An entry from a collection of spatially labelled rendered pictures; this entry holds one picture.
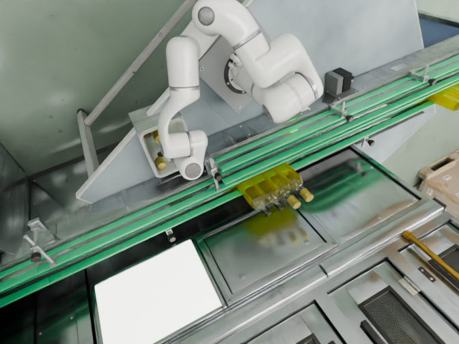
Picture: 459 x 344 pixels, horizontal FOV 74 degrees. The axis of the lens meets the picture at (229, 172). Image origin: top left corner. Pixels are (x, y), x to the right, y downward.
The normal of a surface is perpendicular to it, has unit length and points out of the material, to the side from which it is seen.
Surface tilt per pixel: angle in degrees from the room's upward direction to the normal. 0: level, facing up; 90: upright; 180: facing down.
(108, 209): 90
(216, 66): 5
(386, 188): 90
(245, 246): 90
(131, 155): 0
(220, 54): 5
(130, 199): 90
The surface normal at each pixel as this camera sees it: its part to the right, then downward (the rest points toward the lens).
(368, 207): -0.15, -0.72
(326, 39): 0.43, 0.58
